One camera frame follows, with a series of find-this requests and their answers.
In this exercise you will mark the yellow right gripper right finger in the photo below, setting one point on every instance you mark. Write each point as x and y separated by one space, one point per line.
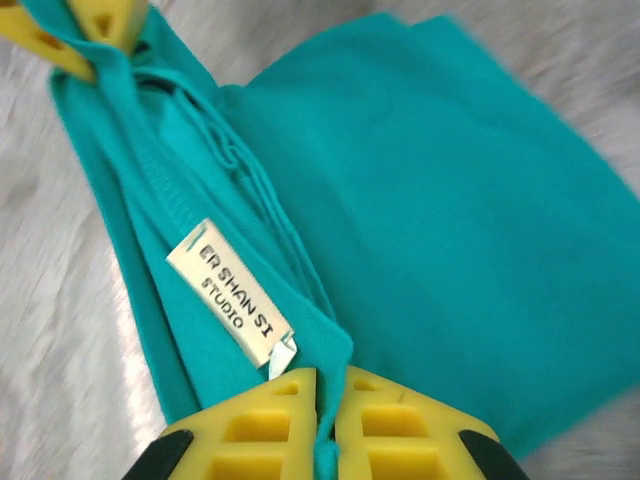
400 420

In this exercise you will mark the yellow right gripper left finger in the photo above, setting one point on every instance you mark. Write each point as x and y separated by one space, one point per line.
260 415

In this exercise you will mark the teal t-shirt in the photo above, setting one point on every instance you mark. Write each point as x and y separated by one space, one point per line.
425 225

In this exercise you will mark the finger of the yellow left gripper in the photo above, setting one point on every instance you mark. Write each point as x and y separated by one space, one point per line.
30 30
125 20

